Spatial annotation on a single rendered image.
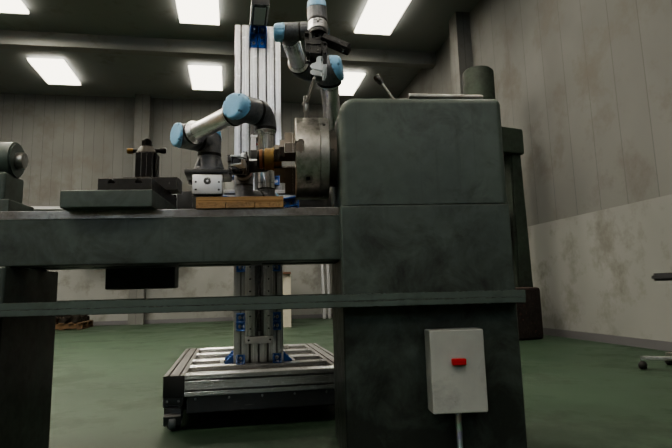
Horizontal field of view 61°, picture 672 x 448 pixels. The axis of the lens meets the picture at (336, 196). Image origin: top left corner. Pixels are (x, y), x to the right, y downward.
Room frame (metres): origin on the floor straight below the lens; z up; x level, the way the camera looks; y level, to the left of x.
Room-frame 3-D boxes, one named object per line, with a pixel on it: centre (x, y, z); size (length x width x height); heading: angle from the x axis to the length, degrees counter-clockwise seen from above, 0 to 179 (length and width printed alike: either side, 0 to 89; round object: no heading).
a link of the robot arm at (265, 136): (2.48, 0.31, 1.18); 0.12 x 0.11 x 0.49; 50
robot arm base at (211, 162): (2.76, 0.63, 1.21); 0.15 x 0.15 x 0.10
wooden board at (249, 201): (2.12, 0.35, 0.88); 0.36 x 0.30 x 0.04; 5
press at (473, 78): (6.45, -1.73, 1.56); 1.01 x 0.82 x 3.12; 101
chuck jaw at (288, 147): (2.05, 0.17, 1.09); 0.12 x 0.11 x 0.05; 5
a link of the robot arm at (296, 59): (2.34, 0.16, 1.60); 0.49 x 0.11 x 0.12; 177
